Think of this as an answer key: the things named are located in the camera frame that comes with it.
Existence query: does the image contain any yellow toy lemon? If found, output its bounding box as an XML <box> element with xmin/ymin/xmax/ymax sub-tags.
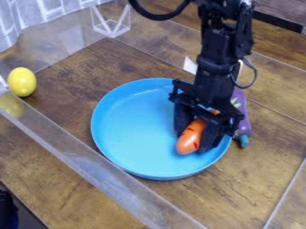
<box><xmin>7</xmin><ymin>67</ymin><xmax>38</xmax><ymax>97</ymax></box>

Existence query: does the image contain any blue round plate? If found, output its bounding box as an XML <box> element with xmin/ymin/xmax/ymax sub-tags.
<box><xmin>91</xmin><ymin>78</ymin><xmax>233</xmax><ymax>181</ymax></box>

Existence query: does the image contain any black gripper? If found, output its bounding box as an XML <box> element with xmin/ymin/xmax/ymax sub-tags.
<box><xmin>167</xmin><ymin>65</ymin><xmax>246</xmax><ymax>155</ymax></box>

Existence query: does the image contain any clear acrylic barrier wall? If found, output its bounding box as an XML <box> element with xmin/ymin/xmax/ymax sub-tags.
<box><xmin>0</xmin><ymin>0</ymin><xmax>306</xmax><ymax>229</ymax></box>

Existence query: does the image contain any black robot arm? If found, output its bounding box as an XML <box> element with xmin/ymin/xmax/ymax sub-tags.
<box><xmin>170</xmin><ymin>0</ymin><xmax>254</xmax><ymax>153</ymax></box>

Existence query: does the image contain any clear acrylic triangle bracket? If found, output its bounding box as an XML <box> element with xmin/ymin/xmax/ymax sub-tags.
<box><xmin>90</xmin><ymin>4</ymin><xmax>131</xmax><ymax>38</ymax></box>

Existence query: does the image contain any orange toy carrot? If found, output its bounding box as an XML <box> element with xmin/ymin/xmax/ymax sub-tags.
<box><xmin>175</xmin><ymin>116</ymin><xmax>207</xmax><ymax>155</ymax></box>

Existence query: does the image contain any purple toy eggplant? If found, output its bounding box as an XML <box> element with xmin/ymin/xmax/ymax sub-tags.
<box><xmin>232</xmin><ymin>88</ymin><xmax>253</xmax><ymax>148</ymax></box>

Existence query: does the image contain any white grey curtain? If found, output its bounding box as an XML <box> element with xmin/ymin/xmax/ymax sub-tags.
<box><xmin>0</xmin><ymin>0</ymin><xmax>113</xmax><ymax>53</ymax></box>

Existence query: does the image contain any black bar in background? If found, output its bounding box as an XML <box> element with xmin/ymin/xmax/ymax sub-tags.
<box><xmin>254</xmin><ymin>10</ymin><xmax>304</xmax><ymax>34</ymax></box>

